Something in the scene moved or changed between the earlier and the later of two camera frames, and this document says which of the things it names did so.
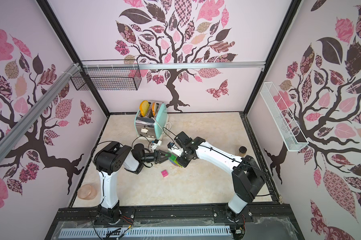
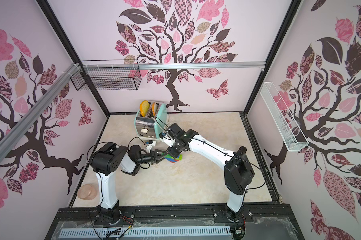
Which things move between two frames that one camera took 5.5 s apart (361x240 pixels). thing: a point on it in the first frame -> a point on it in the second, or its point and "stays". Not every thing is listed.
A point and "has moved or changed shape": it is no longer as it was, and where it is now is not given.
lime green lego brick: (177, 163) has moved or changed shape
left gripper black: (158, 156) stays
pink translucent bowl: (87, 192) stays
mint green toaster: (151, 127) stays
